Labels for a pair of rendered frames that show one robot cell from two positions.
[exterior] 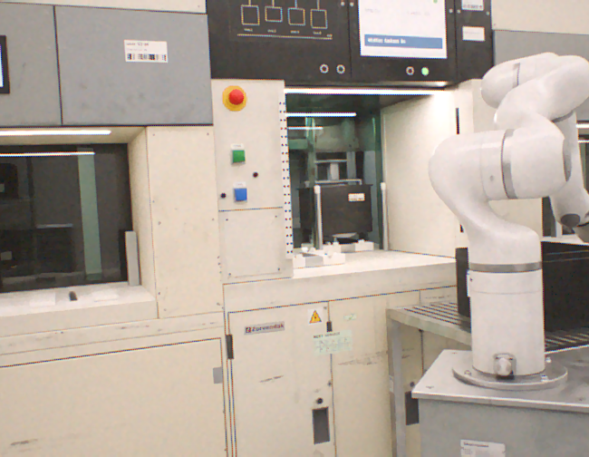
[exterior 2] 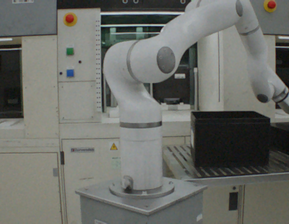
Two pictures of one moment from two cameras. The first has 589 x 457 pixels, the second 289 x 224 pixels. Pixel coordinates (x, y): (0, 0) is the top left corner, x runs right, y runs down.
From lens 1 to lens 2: 67 cm
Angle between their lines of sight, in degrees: 16
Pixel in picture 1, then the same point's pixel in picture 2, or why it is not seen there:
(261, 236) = (82, 97)
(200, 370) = (46, 168)
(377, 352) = not seen: hidden behind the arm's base
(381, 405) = not seen: hidden behind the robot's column
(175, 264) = (33, 110)
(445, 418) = (89, 206)
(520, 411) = (117, 208)
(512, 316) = (131, 155)
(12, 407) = not seen: outside the picture
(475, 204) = (120, 85)
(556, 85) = (208, 12)
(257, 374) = (78, 174)
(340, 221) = (168, 90)
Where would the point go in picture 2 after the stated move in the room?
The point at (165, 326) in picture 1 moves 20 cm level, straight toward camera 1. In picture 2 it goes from (28, 143) to (11, 151)
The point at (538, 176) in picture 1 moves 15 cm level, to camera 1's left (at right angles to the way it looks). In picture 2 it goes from (142, 69) to (89, 70)
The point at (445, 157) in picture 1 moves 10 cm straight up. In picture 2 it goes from (106, 56) to (106, 21)
